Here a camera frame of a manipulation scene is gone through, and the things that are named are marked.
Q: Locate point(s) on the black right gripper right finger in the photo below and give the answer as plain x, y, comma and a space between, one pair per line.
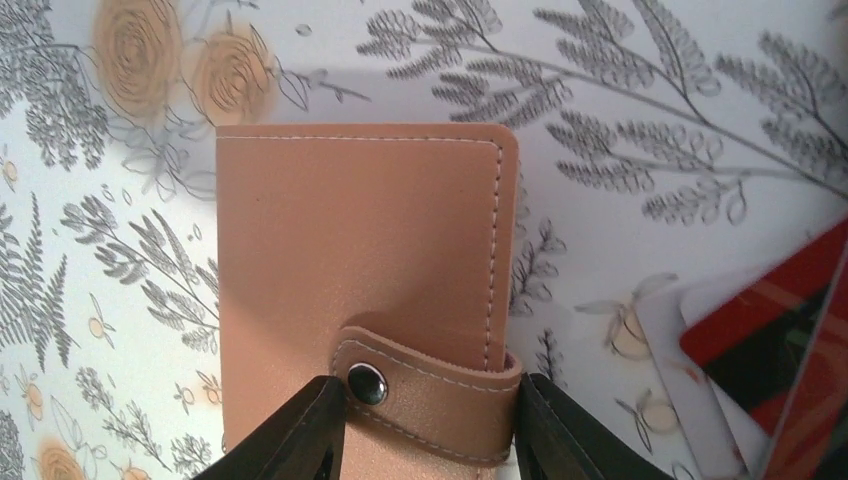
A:
556, 438

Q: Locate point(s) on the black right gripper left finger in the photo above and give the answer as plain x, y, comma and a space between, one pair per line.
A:
303, 439

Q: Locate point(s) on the tan leather card holder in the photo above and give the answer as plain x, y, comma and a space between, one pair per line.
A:
364, 277

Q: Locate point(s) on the red card pair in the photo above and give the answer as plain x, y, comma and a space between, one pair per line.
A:
778, 349

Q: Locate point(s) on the white VIP card left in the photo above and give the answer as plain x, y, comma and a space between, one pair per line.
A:
724, 440

